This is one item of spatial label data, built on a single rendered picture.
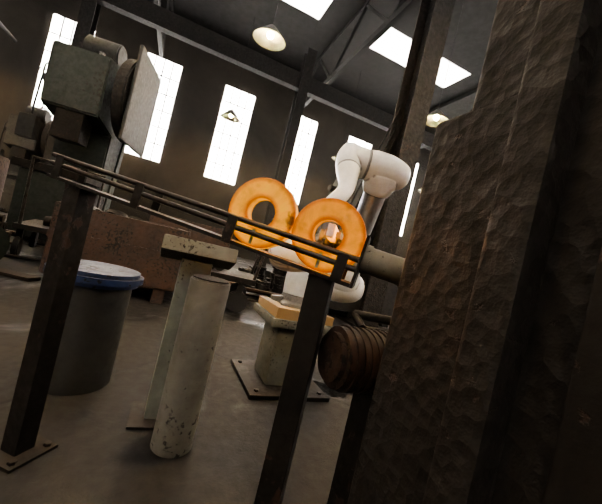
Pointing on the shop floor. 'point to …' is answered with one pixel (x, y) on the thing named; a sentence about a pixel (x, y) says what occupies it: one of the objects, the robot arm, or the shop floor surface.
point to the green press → (85, 119)
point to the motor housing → (358, 351)
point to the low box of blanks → (127, 247)
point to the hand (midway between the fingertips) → (332, 233)
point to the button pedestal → (198, 261)
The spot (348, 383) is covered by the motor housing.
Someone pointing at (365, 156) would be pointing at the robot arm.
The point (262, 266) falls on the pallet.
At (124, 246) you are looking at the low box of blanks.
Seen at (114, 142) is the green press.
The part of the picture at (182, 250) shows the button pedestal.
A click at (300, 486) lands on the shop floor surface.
